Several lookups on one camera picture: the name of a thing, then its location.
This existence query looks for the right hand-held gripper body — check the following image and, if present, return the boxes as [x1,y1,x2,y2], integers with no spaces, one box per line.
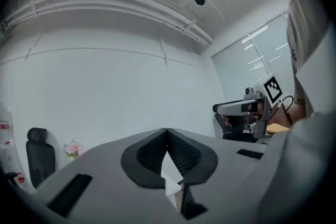
[243,73,284,139]

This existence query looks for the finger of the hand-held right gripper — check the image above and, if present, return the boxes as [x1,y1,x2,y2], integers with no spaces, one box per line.
[212,100,259,116]

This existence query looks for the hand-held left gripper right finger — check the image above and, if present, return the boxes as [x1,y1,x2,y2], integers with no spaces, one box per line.
[167,127,269,224]

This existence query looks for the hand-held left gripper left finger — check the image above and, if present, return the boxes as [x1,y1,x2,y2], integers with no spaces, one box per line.
[33,127,182,224]

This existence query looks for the person's right forearm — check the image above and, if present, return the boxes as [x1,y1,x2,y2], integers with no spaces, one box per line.
[271,100,307,130]

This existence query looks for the grey window blinds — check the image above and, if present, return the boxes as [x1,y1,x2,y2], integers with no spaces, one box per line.
[211,9,296,106]

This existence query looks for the artificial flower bouquet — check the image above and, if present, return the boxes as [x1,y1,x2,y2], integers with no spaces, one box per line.
[63,138,86,161]

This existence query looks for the person's beige shirt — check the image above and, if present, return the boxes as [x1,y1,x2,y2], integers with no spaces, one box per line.
[262,0,333,113]

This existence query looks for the white cabinet with red label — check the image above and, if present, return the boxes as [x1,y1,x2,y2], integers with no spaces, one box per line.
[0,103,14,174]

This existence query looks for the white ceiling pipes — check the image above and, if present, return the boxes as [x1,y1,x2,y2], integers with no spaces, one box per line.
[0,0,215,47]

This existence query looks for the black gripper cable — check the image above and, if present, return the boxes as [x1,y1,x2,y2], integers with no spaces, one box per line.
[275,95,295,126]

